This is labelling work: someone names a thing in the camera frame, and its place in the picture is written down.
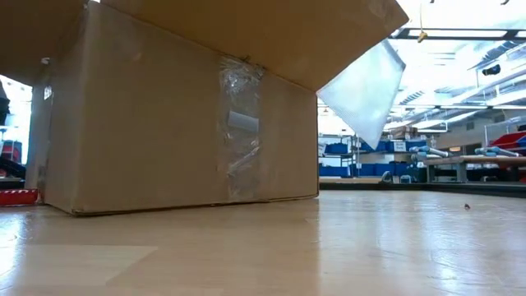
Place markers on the white bubble mailer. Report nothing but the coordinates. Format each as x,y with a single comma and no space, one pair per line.
361,94

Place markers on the brown cardboard box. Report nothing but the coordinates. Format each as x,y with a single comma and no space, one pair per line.
144,135

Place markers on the red box cutter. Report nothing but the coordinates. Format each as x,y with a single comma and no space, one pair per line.
18,198

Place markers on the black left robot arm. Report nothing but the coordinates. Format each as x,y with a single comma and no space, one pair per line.
3,107

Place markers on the blue storage bin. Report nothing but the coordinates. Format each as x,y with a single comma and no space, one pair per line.
337,148
382,169
382,148
335,170

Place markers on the tan wooden desk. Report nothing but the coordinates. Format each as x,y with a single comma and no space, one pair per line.
349,180

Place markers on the cardboard box on shelf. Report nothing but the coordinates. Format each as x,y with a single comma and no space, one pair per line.
404,132

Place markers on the grey blue robot tube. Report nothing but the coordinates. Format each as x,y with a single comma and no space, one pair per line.
435,152
499,151

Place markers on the yellow hanging tag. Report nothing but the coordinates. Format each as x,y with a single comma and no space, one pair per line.
422,37

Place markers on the wooden workbench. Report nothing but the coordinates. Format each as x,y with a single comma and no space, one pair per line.
472,161

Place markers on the red storage bin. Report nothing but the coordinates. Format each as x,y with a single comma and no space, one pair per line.
509,140

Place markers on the red crate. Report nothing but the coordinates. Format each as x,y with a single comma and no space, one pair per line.
12,150

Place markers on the black overhead frame beam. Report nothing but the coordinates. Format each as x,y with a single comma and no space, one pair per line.
400,33

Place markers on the black dome camera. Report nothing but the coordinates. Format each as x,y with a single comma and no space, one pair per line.
491,70

